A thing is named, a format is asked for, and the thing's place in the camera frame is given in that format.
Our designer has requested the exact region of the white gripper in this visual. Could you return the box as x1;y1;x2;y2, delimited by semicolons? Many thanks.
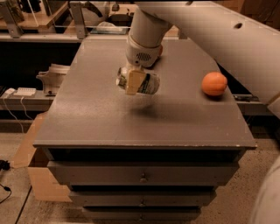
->
125;34;163;95

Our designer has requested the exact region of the white green 7up can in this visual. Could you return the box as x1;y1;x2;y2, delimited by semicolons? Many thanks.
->
116;67;160;95

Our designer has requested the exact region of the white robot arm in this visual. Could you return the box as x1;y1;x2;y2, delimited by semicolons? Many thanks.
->
126;1;280;118

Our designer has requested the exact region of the orange soda can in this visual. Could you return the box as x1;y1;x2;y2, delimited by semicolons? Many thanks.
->
158;45;163;57

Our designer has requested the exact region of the clear plastic container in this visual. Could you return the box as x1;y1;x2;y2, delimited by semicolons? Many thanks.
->
90;22;129;35

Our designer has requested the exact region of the black tray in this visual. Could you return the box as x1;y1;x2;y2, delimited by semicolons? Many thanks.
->
108;14;132;26

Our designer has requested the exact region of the orange fruit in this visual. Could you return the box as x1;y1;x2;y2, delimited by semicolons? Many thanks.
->
201;72;228;96

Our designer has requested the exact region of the grey drawer cabinet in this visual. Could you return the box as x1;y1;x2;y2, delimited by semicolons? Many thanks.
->
34;39;256;222

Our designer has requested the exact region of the white plastic part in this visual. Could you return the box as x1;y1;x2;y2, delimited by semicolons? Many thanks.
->
36;64;70;95

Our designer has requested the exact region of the top drawer knob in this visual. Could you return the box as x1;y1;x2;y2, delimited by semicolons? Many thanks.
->
139;173;148;183

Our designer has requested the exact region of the white power strip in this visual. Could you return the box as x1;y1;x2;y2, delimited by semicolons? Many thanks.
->
14;87;37;97

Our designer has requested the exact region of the cardboard box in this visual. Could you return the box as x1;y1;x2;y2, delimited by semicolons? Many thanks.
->
11;112;71;202

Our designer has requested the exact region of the black cable on floor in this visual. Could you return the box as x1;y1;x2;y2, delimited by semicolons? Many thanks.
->
0;159;12;205

